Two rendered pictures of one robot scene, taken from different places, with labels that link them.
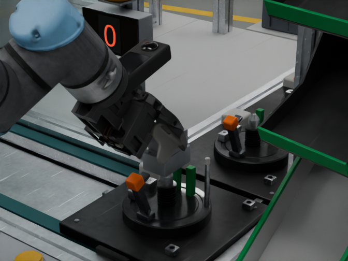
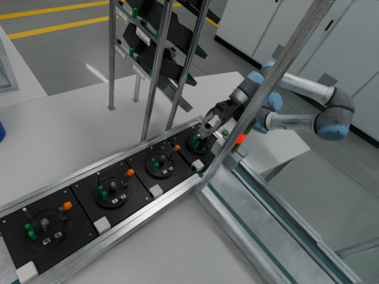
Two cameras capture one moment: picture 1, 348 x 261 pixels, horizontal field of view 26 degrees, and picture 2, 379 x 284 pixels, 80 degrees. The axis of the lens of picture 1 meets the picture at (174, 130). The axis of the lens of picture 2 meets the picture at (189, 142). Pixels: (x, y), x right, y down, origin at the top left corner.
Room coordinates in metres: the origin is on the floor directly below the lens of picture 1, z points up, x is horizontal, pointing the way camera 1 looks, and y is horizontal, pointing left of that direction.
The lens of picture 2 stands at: (1.82, -0.13, 1.88)
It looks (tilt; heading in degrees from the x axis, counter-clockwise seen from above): 49 degrees down; 174
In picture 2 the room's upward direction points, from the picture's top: 24 degrees clockwise
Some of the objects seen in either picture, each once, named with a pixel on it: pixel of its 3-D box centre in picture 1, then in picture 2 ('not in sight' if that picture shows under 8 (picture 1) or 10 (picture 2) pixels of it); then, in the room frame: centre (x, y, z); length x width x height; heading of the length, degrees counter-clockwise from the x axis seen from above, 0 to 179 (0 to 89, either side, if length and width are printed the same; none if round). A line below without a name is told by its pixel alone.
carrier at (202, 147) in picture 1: (253, 133); (162, 160); (1.22, -0.14, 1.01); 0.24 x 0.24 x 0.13; 53
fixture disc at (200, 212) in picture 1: (167, 208); (198, 143); (1.01, 0.01, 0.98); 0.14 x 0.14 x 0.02
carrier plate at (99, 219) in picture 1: (167, 218); (197, 145); (1.01, 0.01, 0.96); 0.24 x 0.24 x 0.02; 53
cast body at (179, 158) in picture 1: (170, 143); (204, 130); (1.02, 0.01, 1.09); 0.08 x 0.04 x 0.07; 143
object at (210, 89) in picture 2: not in sight; (238, 115); (0.51, 0.27, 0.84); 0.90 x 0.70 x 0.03; 43
